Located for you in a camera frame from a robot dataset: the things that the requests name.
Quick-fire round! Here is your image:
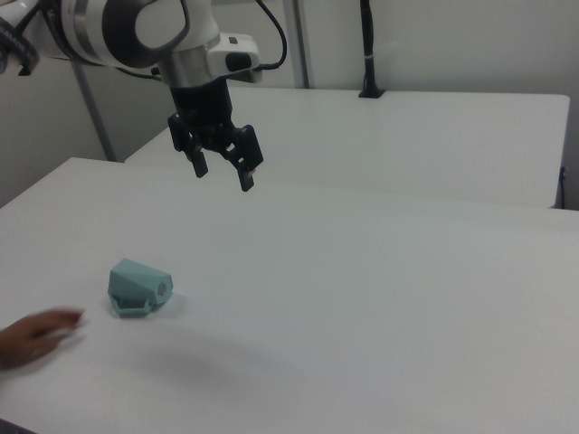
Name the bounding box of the person's hand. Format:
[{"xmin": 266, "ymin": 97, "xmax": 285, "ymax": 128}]
[{"xmin": 0, "ymin": 307, "xmax": 88, "ymax": 370}]

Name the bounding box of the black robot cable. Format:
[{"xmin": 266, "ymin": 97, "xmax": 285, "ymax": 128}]
[{"xmin": 255, "ymin": 0, "xmax": 290, "ymax": 72}]

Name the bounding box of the white desk with rounded corners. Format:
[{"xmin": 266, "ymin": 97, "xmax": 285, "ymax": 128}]
[{"xmin": 124, "ymin": 86, "xmax": 571, "ymax": 210}]

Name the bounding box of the black cable sleeve with print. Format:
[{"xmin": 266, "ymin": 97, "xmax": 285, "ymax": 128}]
[{"xmin": 0, "ymin": 16, "xmax": 40, "ymax": 77}]

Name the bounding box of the teal faceted cup with handle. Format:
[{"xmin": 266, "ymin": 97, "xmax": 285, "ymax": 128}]
[{"xmin": 108, "ymin": 257, "xmax": 174, "ymax": 320}]

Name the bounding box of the slanted grey metal partition post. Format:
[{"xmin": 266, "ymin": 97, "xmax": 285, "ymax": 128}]
[{"xmin": 71, "ymin": 57, "xmax": 118, "ymax": 162}]

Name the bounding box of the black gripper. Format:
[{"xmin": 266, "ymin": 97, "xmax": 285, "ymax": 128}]
[{"xmin": 166, "ymin": 77, "xmax": 265, "ymax": 193}]

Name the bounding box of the black cable conduit with grommet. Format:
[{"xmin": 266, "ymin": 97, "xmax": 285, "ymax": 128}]
[{"xmin": 357, "ymin": 0, "xmax": 386, "ymax": 99}]

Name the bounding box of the upright grey metal partition post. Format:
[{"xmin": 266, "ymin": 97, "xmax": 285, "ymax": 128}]
[{"xmin": 283, "ymin": 0, "xmax": 311, "ymax": 90}]

